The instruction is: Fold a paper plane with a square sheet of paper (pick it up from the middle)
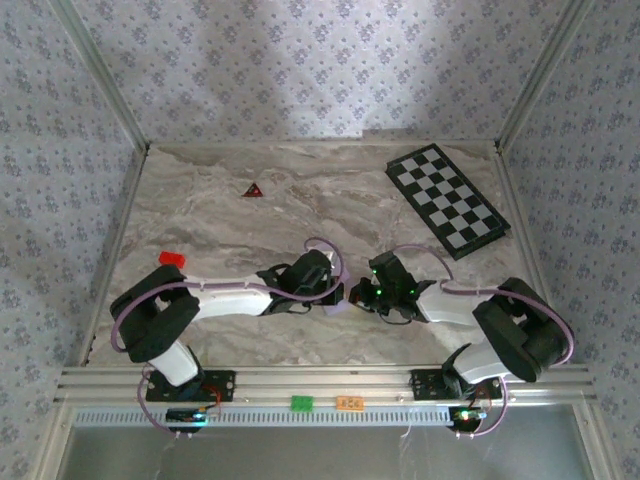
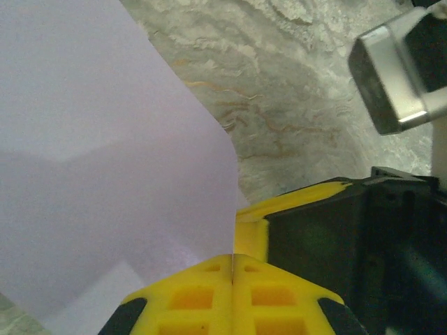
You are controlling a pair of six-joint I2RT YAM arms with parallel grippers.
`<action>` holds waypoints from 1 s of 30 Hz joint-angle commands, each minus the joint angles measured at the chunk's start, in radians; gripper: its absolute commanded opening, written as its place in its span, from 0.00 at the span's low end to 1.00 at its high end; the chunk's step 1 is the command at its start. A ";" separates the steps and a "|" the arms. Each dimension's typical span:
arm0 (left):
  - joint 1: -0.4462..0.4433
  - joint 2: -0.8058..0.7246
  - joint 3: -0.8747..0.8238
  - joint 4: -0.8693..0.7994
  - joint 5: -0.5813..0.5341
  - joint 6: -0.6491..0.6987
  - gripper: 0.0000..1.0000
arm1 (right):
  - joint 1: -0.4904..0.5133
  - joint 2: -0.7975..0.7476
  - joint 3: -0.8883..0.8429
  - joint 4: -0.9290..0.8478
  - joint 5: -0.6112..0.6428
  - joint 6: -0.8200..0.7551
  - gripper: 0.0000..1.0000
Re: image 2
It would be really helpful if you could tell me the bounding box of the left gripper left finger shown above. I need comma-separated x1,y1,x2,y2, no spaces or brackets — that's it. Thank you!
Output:
99,253,233,335

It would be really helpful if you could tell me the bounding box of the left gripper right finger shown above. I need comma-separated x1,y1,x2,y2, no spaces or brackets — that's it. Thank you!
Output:
232,253,366,335

